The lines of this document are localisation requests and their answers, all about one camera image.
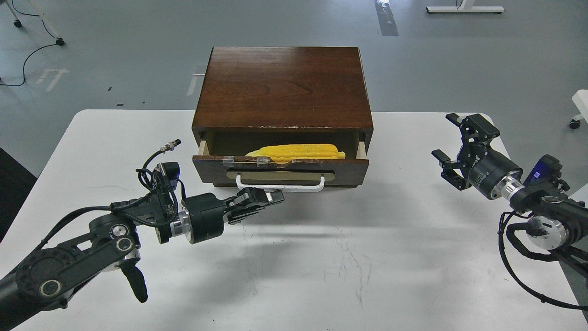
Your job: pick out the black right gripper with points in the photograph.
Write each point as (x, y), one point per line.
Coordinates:
(489, 166)

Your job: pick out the wooden drawer with white handle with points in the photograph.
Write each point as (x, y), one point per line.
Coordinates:
(229, 171)

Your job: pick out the dark wooden drawer cabinet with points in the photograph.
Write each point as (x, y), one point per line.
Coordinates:
(306, 88)

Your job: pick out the yellow corn cob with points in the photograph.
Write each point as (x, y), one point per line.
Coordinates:
(288, 152)

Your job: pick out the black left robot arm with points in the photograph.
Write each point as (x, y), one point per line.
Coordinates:
(97, 239)

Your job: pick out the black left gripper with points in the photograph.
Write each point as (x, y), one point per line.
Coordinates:
(205, 211)

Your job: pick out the white chair with caster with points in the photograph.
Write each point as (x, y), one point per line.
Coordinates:
(580, 99)

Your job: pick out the white desk base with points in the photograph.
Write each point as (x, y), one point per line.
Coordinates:
(465, 6)

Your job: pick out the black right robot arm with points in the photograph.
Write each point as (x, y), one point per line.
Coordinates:
(544, 223)

